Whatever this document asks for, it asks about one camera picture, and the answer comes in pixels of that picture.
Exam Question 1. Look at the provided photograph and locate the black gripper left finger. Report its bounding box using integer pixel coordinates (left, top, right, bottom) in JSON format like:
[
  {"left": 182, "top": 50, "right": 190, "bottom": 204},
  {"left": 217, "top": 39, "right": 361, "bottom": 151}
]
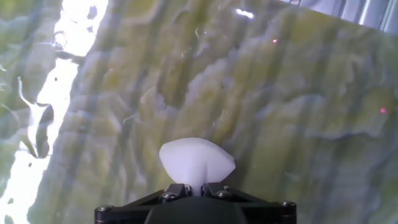
[{"left": 95, "top": 183, "right": 192, "bottom": 224}]

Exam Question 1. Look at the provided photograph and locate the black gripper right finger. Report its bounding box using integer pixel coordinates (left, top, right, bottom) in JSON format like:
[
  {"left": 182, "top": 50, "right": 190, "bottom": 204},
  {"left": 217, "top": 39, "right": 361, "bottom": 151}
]
[{"left": 201, "top": 182, "right": 297, "bottom": 224}]

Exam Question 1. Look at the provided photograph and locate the white sponge block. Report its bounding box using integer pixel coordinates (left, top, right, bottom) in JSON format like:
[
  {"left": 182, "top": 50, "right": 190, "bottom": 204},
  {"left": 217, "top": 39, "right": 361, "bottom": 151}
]
[{"left": 159, "top": 138, "right": 236, "bottom": 197}]

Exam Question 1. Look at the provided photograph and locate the green marble pattern mat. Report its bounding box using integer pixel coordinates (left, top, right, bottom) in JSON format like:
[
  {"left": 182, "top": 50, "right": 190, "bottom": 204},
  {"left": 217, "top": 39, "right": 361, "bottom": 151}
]
[{"left": 0, "top": 0, "right": 398, "bottom": 224}]

